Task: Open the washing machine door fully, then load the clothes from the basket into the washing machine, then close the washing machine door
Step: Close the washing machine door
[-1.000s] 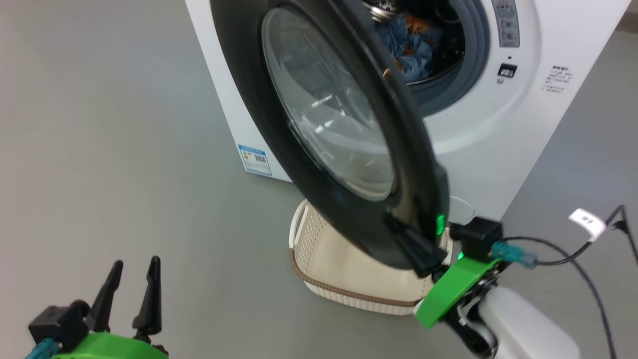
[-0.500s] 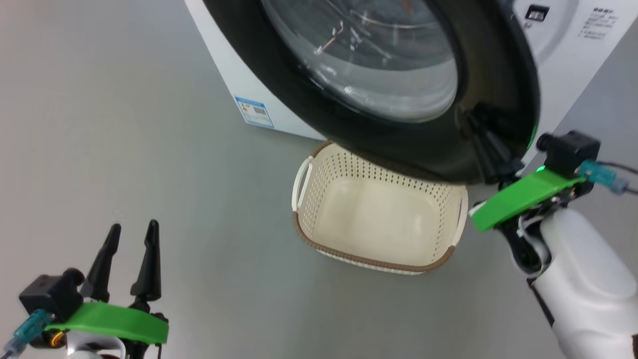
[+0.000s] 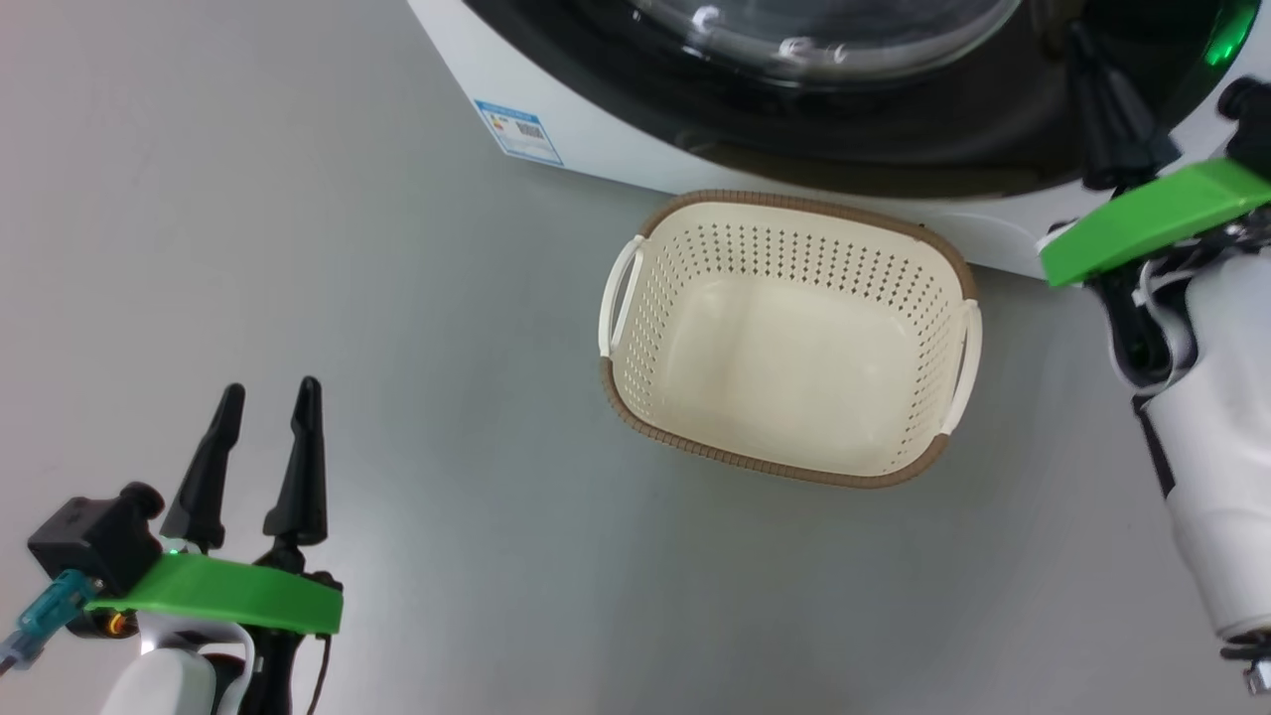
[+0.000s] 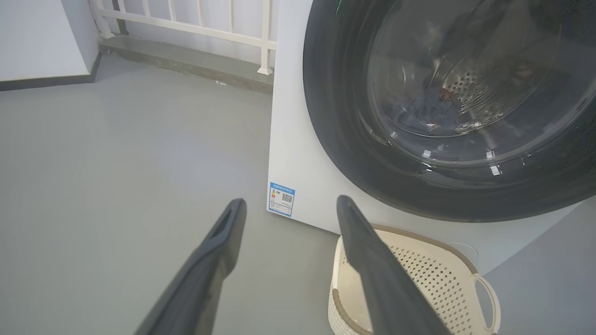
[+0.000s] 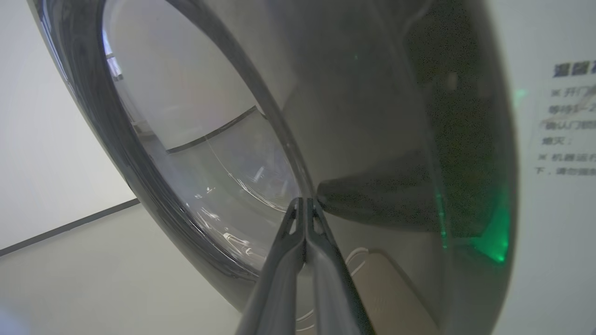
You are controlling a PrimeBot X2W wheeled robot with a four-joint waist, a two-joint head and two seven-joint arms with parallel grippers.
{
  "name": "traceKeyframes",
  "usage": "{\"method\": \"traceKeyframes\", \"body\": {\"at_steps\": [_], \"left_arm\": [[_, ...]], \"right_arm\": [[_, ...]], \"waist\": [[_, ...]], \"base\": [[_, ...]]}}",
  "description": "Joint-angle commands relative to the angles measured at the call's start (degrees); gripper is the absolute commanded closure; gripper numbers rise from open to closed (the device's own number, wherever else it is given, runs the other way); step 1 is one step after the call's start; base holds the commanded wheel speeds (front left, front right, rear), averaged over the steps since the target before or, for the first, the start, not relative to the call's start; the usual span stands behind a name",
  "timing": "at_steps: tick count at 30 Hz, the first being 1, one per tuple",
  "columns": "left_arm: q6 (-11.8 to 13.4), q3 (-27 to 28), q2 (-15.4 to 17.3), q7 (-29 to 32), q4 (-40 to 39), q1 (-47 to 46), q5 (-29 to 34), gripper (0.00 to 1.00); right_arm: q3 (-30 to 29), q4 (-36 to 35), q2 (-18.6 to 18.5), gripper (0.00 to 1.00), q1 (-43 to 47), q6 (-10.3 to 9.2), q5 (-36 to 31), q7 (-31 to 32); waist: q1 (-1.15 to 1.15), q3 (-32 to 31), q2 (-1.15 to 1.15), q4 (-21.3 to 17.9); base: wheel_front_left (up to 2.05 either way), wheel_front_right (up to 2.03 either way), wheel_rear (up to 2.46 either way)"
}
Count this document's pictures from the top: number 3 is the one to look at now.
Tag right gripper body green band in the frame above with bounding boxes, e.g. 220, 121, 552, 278
1040, 157, 1271, 289

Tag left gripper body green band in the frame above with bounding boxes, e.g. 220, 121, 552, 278
84, 544, 345, 637

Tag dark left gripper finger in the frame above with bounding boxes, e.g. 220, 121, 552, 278
161, 383, 246, 550
263, 376, 329, 547

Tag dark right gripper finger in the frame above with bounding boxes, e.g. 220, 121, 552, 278
1067, 22, 1128, 190
1104, 68, 1183, 180

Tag black round washing machine door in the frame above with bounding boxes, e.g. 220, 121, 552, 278
462, 0, 1264, 200

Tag cream perforated laundry basket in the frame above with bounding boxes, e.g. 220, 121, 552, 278
598, 190, 984, 490

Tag white front-load washing machine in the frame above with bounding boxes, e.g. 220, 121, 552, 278
407, 0, 1271, 281

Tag blue energy label sticker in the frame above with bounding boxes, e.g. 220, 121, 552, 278
474, 99, 564, 167

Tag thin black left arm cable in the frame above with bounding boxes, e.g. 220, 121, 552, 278
306, 634, 335, 715

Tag teal left camera cable connector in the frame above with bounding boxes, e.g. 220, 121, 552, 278
0, 569, 98, 676

